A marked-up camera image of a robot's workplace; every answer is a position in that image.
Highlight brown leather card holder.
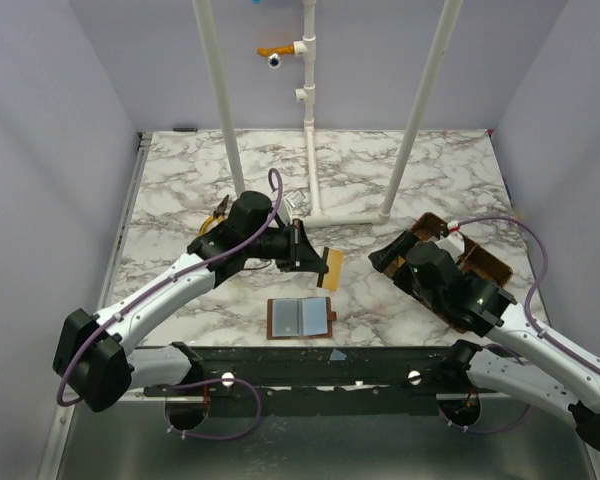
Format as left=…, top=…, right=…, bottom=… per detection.
left=266, top=297, right=337, bottom=340

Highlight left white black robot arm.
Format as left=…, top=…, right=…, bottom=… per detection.
left=52, top=191, right=329, bottom=412

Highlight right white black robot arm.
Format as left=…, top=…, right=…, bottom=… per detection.
left=369, top=230, right=600, bottom=452

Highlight brown woven divided tray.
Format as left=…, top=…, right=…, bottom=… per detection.
left=382, top=212, right=516, bottom=337

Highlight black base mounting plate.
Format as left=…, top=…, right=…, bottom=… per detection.
left=144, top=341, right=488, bottom=425

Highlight blue white small ball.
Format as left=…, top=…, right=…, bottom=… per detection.
left=267, top=53, right=281, bottom=69

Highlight orange pipe hook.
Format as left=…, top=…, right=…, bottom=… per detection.
left=257, top=41, right=308, bottom=57

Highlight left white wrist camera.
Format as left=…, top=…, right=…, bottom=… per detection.
left=278, top=190, right=305, bottom=224

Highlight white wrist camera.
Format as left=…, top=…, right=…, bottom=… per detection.
left=434, top=221, right=465, bottom=262
left=278, top=190, right=305, bottom=224

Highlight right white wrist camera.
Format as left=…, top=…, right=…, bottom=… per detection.
left=434, top=221, right=465, bottom=262

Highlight yellow handled pliers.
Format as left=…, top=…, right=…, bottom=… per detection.
left=198, top=195, right=230, bottom=236

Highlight white PVC pipe frame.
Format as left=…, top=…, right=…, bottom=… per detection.
left=192, top=1, right=463, bottom=228

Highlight aluminium rail frame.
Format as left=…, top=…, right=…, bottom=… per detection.
left=37, top=132, right=153, bottom=479

